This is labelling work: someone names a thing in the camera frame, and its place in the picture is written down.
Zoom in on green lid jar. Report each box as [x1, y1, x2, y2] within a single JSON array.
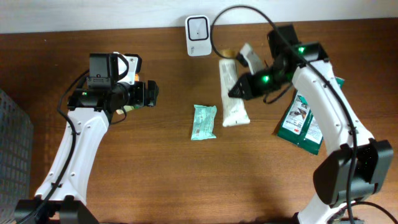
[[116, 106, 135, 114]]

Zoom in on green white 3M bag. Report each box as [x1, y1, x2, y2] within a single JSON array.
[[275, 76, 345, 156]]

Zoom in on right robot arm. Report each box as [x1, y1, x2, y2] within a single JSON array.
[[228, 25, 394, 223]]

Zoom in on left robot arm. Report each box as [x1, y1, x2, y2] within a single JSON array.
[[14, 52, 159, 223]]

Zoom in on teal snack packet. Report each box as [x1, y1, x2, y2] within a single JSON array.
[[191, 105, 217, 141]]

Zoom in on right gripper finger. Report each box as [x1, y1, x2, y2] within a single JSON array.
[[231, 73, 252, 92], [228, 86, 252, 100]]

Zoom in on orange tissue pack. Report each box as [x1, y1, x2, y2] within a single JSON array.
[[134, 73, 140, 82]]

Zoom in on grey plastic basket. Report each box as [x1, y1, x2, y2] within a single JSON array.
[[1, 91, 34, 223]]

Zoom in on white tube gold cap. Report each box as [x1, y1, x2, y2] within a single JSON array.
[[219, 50, 250, 127]]

